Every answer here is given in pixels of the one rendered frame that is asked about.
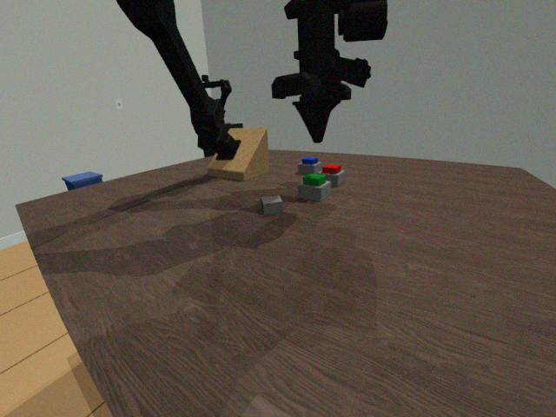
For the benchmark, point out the blue button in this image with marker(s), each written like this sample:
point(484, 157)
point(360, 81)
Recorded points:
point(309, 166)

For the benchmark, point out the red button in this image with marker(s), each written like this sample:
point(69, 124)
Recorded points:
point(334, 174)

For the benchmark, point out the green button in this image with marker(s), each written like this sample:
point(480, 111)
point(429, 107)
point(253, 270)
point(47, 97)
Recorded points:
point(314, 187)

